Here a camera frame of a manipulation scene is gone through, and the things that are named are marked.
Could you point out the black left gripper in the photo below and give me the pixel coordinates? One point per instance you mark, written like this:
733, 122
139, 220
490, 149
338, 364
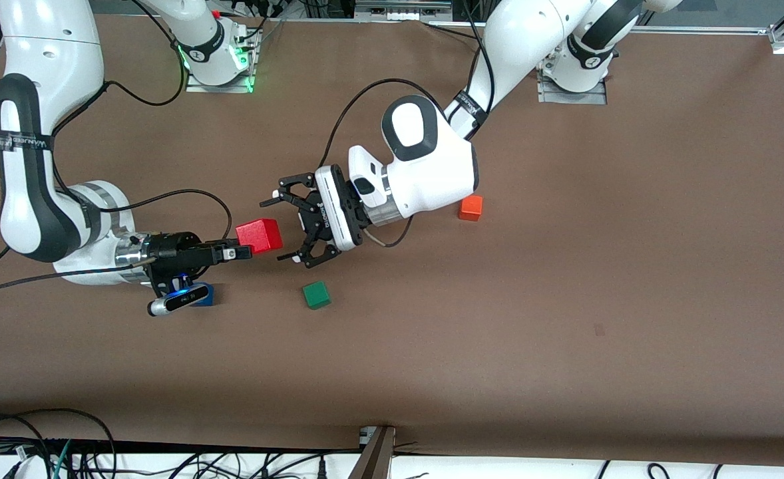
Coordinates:
336, 214

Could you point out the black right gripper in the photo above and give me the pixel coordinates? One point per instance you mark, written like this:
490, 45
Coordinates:
174, 250

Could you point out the red wooden block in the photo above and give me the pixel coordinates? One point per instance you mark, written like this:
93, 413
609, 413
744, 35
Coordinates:
262, 233

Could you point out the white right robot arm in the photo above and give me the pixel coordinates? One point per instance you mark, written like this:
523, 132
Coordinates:
32, 199

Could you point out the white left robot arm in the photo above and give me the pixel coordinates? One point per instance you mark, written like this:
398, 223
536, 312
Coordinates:
432, 173

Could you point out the blue wooden block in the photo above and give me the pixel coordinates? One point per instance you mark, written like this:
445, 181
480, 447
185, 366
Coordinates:
205, 299

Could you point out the green wooden block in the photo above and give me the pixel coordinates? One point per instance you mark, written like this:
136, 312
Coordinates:
316, 295

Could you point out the orange wooden block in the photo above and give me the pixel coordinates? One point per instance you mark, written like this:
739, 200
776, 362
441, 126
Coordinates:
472, 209

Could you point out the grey power strip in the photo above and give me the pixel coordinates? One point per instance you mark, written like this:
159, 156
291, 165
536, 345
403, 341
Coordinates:
402, 10

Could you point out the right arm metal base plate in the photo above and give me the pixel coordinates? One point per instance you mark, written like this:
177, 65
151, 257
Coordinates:
196, 88

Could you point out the small metal bracket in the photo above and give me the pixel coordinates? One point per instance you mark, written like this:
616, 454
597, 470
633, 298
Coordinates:
367, 436

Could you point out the aluminium profile post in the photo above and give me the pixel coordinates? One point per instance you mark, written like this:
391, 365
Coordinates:
375, 459

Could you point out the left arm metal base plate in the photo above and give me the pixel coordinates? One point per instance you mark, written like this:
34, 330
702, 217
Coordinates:
575, 98

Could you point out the aluminium corner bracket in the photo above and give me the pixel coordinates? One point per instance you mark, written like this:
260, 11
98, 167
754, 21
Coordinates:
781, 40

